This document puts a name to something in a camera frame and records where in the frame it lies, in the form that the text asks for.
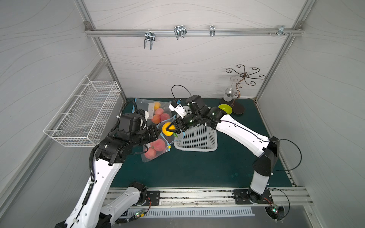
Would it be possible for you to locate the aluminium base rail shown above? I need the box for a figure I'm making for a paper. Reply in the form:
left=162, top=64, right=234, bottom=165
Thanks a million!
left=148, top=187, right=314, bottom=208

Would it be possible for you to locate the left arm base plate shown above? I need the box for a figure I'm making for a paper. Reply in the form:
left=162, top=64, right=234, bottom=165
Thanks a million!
left=140, top=190, right=161, bottom=206

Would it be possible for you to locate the small metal hook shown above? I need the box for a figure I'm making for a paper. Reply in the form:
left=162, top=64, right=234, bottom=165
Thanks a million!
left=210, top=25, right=215, bottom=37

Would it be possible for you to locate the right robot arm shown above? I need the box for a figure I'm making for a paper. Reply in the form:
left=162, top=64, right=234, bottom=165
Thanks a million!
left=166, top=95, right=279, bottom=204

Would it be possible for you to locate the metal hook right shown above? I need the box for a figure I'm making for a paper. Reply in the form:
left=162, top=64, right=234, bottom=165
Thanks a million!
left=268, top=25, right=293, bottom=37

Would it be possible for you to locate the orange red peach front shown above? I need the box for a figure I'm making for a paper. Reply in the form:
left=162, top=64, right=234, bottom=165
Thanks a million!
left=151, top=114, right=161, bottom=124

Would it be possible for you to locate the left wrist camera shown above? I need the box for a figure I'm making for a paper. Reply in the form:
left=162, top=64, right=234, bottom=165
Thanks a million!
left=144, top=111, right=150, bottom=120

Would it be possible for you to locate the yellow peach back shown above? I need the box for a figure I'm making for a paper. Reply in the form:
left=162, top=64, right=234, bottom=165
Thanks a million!
left=162, top=122, right=174, bottom=137

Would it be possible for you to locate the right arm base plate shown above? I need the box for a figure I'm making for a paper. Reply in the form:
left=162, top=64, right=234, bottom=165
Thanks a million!
left=232, top=189, right=273, bottom=205

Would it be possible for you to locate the metal double hook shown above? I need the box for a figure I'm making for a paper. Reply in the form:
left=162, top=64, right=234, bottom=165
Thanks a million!
left=144, top=31, right=156, bottom=50

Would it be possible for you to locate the white plastic perforated basket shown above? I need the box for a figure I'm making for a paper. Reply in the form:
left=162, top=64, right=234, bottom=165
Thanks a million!
left=173, top=105, right=218, bottom=152

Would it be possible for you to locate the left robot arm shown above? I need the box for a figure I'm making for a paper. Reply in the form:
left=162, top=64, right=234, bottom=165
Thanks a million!
left=56, top=113, right=161, bottom=228

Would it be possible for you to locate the brown metal hook stand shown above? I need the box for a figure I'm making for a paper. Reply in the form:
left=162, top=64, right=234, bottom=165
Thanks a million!
left=220, top=64, right=266, bottom=115

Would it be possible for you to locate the green plastic bowl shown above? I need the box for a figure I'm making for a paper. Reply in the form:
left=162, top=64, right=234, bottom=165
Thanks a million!
left=218, top=104, right=233, bottom=115

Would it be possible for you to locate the clear zip-top bag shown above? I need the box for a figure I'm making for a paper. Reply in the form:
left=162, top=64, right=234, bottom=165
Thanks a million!
left=141, top=117, right=185, bottom=162
left=135, top=98, right=172, bottom=125

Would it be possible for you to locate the orange yellow peach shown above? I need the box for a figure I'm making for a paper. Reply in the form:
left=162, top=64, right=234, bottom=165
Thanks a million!
left=154, top=102, right=161, bottom=110

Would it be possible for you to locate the metal hook centre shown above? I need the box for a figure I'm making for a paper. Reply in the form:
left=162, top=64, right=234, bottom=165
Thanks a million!
left=174, top=25, right=187, bottom=40

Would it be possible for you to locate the white wire wall basket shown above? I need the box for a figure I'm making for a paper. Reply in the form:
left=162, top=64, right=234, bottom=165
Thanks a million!
left=43, top=76, right=121, bottom=147

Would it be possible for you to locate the white vent strip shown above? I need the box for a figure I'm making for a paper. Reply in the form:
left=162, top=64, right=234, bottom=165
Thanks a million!
left=143, top=207, right=255, bottom=219

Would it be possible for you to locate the aluminium top rail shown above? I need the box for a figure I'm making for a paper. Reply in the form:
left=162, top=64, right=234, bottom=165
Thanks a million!
left=86, top=27, right=305, bottom=37

